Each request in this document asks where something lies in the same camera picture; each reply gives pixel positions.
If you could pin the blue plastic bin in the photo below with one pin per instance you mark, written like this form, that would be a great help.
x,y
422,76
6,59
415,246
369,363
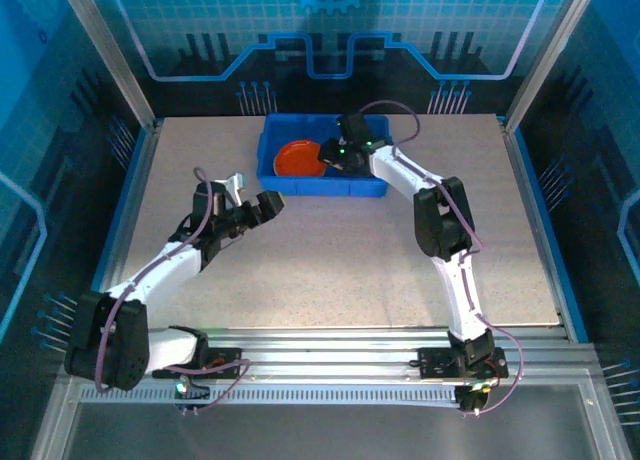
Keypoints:
x,y
300,125

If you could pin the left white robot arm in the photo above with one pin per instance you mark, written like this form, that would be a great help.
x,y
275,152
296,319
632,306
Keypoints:
x,y
165,267

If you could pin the aluminium frame post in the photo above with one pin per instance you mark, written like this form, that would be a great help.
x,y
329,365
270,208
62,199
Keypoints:
x,y
545,55
107,55

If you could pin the blue table edge trim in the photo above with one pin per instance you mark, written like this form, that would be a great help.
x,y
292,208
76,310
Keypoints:
x,y
550,230
115,230

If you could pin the orange translucent round plate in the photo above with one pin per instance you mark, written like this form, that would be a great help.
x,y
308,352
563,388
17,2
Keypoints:
x,y
297,160

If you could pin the grey metal panel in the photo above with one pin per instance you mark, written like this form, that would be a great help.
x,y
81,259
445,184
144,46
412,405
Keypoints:
x,y
325,432

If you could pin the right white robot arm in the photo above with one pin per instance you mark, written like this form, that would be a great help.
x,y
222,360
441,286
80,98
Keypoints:
x,y
395,165

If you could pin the aluminium front rail frame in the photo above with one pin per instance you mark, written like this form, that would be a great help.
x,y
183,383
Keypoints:
x,y
325,345

